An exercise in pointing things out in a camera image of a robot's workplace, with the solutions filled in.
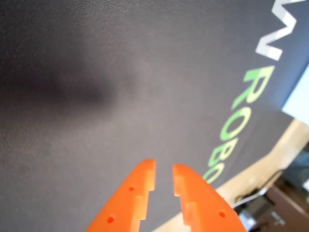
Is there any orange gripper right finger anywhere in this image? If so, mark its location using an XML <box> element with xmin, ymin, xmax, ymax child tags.
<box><xmin>172</xmin><ymin>163</ymin><xmax>247</xmax><ymax>232</ymax></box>

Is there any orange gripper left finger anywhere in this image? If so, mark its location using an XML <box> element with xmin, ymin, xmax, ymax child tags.
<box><xmin>84</xmin><ymin>159</ymin><xmax>156</xmax><ymax>232</ymax></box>

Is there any dark brown background furniture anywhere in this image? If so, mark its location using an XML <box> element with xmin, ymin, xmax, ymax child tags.
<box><xmin>265</xmin><ymin>186</ymin><xmax>309</xmax><ymax>232</ymax></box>

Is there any dark mat with WOWROBO print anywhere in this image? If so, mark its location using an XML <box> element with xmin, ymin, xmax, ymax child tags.
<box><xmin>0</xmin><ymin>0</ymin><xmax>309</xmax><ymax>232</ymax></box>

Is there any white open cardboard box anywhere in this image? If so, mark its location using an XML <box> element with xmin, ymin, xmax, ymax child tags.
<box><xmin>281</xmin><ymin>55</ymin><xmax>309</xmax><ymax>127</ymax></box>

